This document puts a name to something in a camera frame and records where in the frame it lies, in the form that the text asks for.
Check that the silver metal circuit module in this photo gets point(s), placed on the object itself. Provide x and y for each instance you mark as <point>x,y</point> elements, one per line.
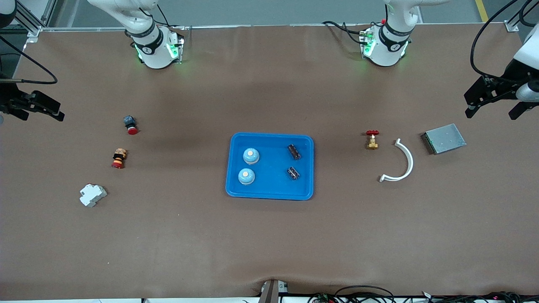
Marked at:
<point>444,139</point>

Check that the aluminium profile bracket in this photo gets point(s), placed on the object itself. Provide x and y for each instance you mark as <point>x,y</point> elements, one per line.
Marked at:
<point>271,292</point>

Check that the blue plastic tray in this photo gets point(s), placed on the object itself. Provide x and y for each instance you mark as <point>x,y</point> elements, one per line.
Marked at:
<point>269,185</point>

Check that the red push button switch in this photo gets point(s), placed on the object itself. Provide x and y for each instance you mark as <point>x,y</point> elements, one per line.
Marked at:
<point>130,125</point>

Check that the aluminium frame post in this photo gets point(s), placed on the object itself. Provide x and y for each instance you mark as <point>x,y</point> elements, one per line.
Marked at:
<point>511,27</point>
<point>31,31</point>

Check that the red yellow emergency stop button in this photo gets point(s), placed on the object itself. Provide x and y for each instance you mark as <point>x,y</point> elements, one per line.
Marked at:
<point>119,158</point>

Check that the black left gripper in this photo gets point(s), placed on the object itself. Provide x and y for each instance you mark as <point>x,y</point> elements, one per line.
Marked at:
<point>503,85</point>

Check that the blue service bell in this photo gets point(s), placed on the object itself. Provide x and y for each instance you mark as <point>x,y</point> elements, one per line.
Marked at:
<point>251,156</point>
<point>246,176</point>

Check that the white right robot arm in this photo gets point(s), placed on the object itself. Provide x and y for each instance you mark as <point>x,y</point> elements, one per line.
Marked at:
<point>156,46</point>

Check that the white circuit breaker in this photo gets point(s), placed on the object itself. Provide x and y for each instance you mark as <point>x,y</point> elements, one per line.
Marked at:
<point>92,195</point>

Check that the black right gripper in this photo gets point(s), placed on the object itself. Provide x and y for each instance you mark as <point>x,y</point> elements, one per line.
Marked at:
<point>9,101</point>

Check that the white curved plastic bracket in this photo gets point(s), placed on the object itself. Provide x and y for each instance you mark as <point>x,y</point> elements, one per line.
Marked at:
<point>409,162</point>

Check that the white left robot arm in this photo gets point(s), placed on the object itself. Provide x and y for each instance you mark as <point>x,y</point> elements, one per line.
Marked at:
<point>389,46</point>

